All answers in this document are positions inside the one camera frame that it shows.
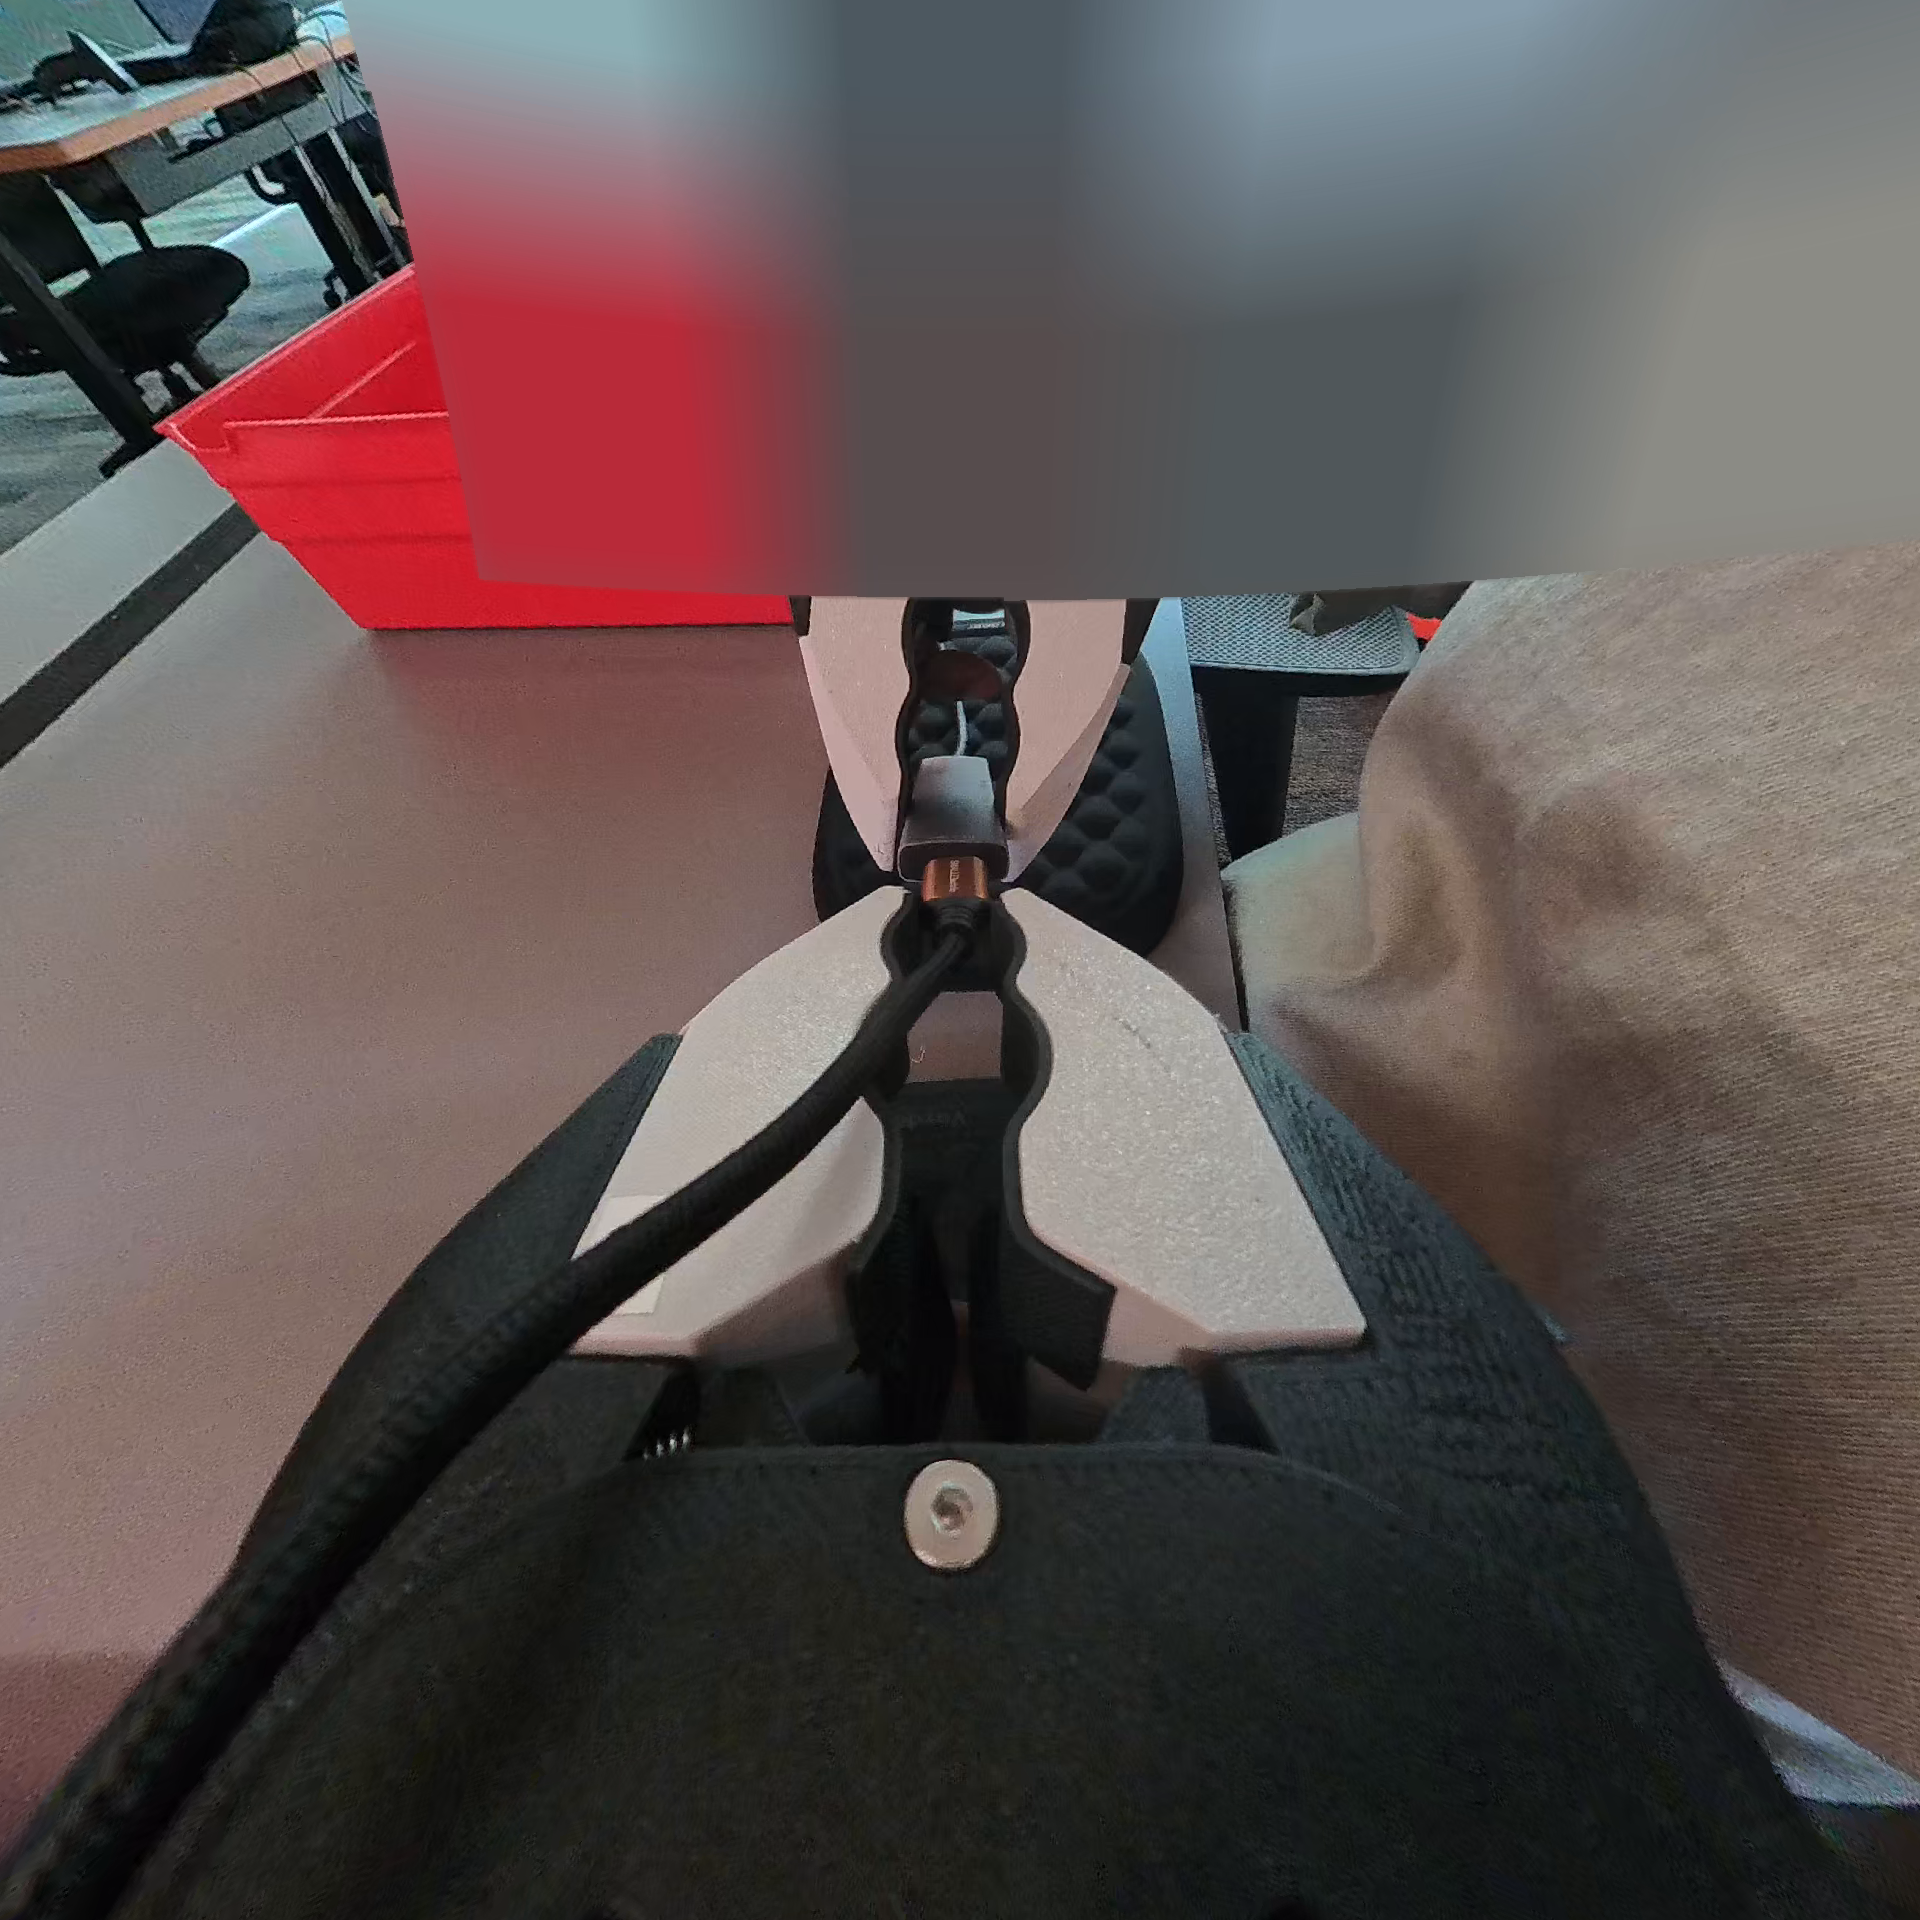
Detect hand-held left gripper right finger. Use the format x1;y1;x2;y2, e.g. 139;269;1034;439
983;887;1371;1391

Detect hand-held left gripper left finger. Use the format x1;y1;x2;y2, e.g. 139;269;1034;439
570;887;920;1378

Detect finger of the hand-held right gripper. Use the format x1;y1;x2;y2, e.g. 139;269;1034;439
791;596;920;882
1000;596;1162;887

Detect grey usb-c adapter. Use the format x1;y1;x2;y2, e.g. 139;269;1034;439
894;754;1011;882

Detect black braided usb-c cable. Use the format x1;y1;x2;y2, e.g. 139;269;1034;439
0;851;998;1920

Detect grey mesh chair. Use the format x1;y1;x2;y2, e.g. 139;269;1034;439
1183;591;1424;866

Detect person's tan trousers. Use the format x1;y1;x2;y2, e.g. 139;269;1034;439
1219;539;1920;1809

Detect red plastic bin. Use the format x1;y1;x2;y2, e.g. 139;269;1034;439
154;266;800;633

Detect black office chair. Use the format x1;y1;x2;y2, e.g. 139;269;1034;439
0;243;255;380

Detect office desk with orange edge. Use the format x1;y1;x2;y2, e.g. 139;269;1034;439
0;30;396;469

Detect dark bag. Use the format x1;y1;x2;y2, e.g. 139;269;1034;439
131;0;304;53

